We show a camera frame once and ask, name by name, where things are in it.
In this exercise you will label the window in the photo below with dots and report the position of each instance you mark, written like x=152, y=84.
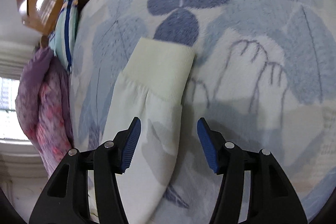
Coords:
x=8, y=121

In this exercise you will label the white knit garment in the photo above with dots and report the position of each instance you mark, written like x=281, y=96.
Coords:
x=157, y=69

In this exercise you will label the striped pillow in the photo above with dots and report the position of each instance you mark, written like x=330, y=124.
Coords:
x=63, y=37

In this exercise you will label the blue leaf print blanket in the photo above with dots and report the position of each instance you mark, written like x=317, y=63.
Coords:
x=249, y=29

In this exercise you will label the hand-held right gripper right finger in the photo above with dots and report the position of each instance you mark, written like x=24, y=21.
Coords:
x=207, y=148

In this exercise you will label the purple floral quilt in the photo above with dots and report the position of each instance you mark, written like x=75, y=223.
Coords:
x=47, y=98

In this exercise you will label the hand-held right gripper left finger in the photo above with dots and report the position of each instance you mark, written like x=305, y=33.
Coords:
x=131, y=145

